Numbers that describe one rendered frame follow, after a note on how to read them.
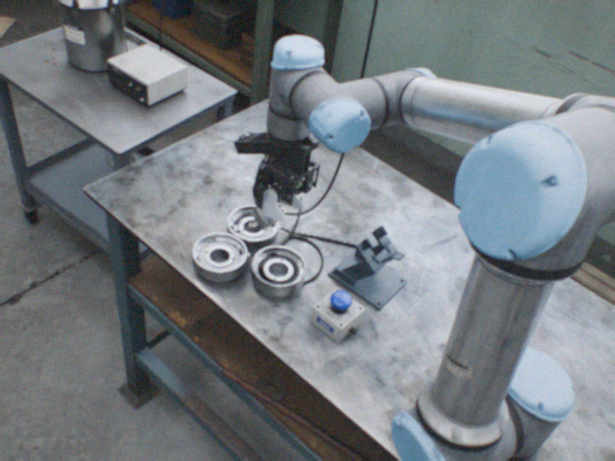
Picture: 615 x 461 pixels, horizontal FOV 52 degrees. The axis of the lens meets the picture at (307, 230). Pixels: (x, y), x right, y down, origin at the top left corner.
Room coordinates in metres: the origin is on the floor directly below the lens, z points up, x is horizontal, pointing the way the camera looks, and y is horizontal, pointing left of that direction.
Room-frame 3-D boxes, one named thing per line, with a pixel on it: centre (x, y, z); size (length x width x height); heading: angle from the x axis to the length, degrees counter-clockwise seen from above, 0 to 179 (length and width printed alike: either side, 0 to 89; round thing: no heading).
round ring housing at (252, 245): (0.93, 0.11, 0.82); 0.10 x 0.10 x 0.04
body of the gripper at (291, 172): (0.85, 0.05, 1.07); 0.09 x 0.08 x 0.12; 58
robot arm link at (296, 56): (0.85, 0.06, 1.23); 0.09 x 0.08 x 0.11; 37
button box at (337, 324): (0.74, -0.09, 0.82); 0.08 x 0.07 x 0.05; 55
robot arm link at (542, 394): (0.53, -0.35, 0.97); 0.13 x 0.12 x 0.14; 127
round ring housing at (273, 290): (0.82, 0.04, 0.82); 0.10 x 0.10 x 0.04
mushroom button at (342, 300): (0.74, -0.08, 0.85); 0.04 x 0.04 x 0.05
